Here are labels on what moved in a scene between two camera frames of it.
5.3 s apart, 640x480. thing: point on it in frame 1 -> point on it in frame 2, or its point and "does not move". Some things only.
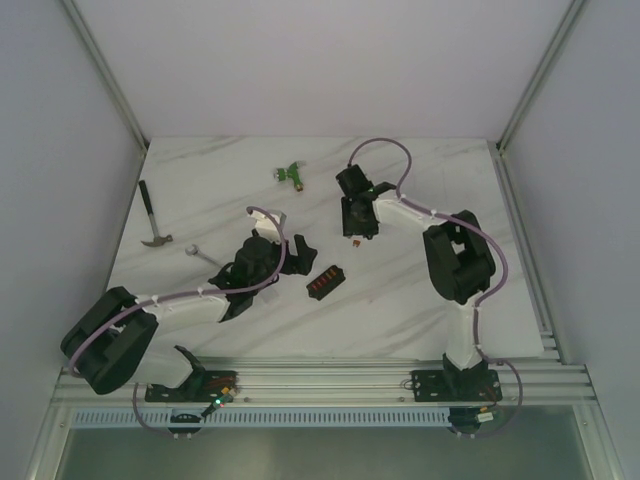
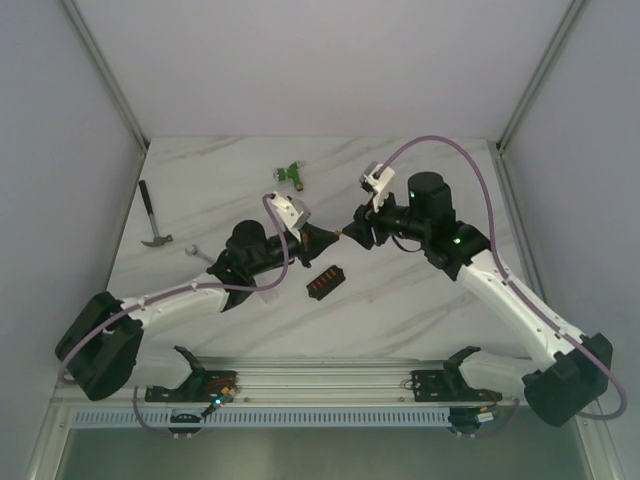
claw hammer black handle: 146,197 does not move
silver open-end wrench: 193,249 does not move
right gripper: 370,229 -> 360,229
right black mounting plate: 456,385 does not move
